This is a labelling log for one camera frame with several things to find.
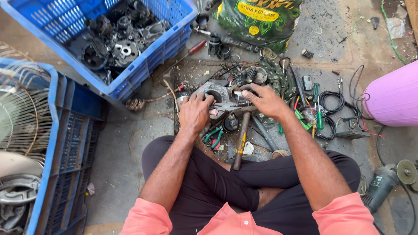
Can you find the green patterned cloth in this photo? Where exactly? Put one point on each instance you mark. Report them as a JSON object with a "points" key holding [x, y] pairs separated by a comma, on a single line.
{"points": [[277, 78]]}

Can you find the grey angle grinder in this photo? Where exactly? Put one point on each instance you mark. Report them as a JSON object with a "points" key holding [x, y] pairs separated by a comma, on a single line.
{"points": [[385, 182]]}

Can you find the grey metal rod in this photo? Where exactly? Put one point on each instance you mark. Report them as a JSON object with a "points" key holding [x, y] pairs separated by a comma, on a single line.
{"points": [[264, 132]]}

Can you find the dark metal soldering stand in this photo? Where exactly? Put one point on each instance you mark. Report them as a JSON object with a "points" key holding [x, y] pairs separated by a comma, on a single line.
{"points": [[352, 132]]}

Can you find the black cylindrical motor part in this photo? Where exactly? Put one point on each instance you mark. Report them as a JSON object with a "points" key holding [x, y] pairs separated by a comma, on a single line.
{"points": [[214, 45]]}

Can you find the clear plastic bag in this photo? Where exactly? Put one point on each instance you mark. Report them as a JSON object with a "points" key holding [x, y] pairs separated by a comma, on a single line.
{"points": [[396, 26]]}

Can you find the steel pliers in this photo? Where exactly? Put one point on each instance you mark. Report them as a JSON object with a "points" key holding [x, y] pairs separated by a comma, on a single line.
{"points": [[228, 106]]}

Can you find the blue crate of fan guards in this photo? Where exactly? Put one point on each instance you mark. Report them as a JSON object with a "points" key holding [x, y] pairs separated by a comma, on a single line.
{"points": [[49, 163]]}

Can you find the person's right hand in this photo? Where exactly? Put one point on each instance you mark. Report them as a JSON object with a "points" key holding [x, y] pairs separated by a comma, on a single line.
{"points": [[267, 101]]}

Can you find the pink plastic stool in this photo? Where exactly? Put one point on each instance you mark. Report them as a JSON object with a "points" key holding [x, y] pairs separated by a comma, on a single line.
{"points": [[393, 94]]}

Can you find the person's bare foot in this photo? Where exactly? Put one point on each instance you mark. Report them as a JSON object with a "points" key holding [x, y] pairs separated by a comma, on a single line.
{"points": [[280, 154]]}

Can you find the pink shirt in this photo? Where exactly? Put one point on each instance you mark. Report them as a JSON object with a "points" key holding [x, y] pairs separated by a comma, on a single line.
{"points": [[346, 218]]}

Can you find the flat metal file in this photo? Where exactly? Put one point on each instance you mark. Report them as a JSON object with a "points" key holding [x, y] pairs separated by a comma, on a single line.
{"points": [[298, 86]]}

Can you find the grey round motor housing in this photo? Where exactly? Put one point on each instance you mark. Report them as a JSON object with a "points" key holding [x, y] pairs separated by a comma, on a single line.
{"points": [[217, 89]]}

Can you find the green and black sack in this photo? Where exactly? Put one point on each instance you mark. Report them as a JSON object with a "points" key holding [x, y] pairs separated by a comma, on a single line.
{"points": [[261, 22]]}

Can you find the person's left hand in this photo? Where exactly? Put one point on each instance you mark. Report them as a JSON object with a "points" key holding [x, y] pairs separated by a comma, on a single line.
{"points": [[194, 112]]}

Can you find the small metal motor part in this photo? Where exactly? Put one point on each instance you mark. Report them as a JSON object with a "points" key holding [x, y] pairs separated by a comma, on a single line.
{"points": [[239, 94]]}

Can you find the black round bearing cap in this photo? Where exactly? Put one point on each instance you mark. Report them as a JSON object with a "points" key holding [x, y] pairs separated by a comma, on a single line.
{"points": [[231, 123]]}

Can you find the round metal cap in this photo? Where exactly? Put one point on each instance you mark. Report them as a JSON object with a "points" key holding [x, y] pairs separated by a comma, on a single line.
{"points": [[261, 75]]}

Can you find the black trousers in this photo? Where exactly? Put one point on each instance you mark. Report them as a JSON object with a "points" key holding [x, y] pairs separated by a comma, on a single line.
{"points": [[209, 186]]}

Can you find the blue crate of motor parts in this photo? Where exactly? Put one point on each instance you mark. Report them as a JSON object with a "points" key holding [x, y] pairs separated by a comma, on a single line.
{"points": [[130, 75]]}

